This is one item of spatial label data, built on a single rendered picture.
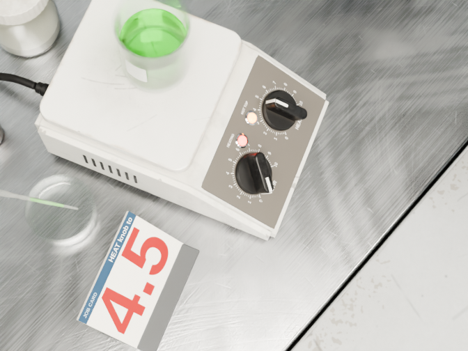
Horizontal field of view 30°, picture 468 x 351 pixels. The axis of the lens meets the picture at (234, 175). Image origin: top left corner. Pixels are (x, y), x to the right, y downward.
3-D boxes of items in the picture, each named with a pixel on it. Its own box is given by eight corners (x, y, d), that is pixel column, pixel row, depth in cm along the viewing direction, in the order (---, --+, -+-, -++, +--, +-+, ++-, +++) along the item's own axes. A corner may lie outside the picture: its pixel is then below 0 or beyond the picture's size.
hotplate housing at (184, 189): (326, 106, 74) (342, 69, 67) (271, 246, 71) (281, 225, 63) (87, 12, 76) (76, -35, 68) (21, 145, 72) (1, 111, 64)
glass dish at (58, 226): (106, 234, 70) (104, 228, 68) (40, 257, 70) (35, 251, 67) (86, 172, 72) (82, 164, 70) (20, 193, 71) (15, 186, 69)
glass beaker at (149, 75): (190, 100, 65) (190, 56, 57) (117, 97, 65) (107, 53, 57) (193, 26, 67) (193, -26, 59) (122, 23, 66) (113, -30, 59)
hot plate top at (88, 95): (246, 40, 67) (246, 35, 66) (185, 179, 64) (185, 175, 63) (102, -17, 68) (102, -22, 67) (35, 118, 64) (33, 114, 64)
